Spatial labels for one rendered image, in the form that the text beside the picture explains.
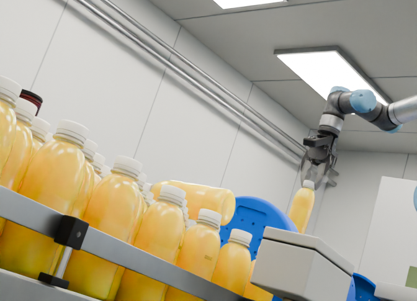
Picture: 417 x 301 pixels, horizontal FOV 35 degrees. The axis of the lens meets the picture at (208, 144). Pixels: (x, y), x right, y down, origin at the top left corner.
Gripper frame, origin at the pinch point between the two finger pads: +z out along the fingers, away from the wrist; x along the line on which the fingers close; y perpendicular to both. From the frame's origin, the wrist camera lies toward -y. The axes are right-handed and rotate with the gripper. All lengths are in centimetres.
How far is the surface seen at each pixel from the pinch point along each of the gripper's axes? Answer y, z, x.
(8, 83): -148, 31, -36
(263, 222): -57, 25, -20
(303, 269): -92, 36, -50
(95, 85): 171, -87, 296
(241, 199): -57, 21, -12
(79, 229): -134, 43, -41
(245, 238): -87, 33, -35
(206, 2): 198, -182, 238
